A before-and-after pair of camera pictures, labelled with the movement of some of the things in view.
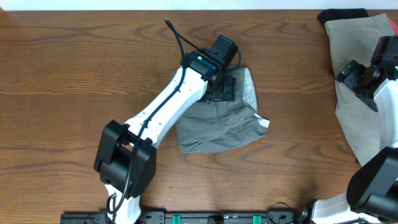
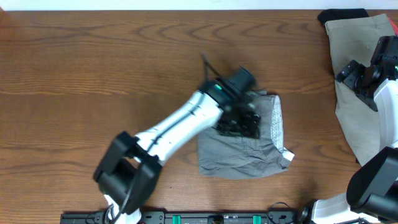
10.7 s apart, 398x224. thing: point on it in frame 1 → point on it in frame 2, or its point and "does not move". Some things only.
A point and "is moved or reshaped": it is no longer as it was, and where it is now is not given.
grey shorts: x=204 y=126 is moved or reshaped
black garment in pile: x=335 y=14 does not move
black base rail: x=223 y=217 does not move
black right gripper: x=350 y=76 does not move
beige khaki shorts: x=357 y=38 does not move
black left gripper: x=230 y=94 → x=249 y=130
